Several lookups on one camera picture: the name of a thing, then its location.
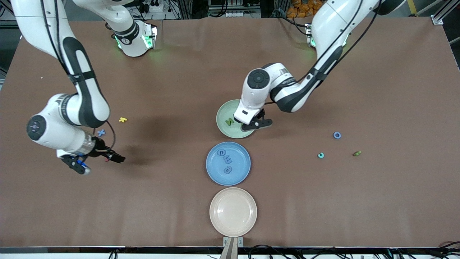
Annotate green plate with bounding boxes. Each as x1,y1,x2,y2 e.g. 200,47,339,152
216,99,256,139

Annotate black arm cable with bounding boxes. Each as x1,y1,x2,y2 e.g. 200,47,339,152
40,0,116,152
263,0,381,105

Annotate black table edge rail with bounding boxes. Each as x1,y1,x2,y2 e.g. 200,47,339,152
0,246,460,259

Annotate beige plate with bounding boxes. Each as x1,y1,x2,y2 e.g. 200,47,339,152
210,187,258,237

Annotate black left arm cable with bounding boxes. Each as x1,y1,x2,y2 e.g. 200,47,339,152
263,0,381,105

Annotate blue plate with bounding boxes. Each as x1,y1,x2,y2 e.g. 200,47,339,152
206,142,251,186

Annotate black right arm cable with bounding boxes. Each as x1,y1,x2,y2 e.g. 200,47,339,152
40,0,116,152

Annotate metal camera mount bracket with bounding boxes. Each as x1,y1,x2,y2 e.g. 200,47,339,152
223,237,243,259

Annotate bag of orange items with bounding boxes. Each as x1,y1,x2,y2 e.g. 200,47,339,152
286,0,324,19

